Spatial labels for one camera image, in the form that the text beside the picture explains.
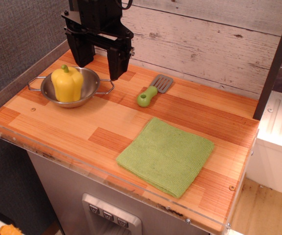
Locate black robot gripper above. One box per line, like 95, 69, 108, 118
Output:
62, 0, 134, 81

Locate yellow toy capsicum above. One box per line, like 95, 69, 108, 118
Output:
51, 65, 84, 103

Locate green folded towel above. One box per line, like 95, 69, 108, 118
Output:
116, 118, 214, 198

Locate grey toy fridge cabinet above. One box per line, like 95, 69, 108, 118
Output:
28, 152, 207, 235

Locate silver dispenser panel with buttons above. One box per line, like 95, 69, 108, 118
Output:
82, 193, 142, 235

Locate clear acrylic edge guard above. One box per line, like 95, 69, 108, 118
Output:
0, 115, 259, 235

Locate white toy sink unit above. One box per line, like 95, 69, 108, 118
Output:
246, 92, 282, 193

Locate orange black object bottom left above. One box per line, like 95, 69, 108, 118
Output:
0, 224, 23, 235

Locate steel bowl with handles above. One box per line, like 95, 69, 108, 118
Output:
28, 65, 115, 108

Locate green handled grey spatula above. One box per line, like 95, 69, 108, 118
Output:
137, 74, 173, 107

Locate dark right frame post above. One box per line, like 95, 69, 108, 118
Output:
253, 36, 282, 120

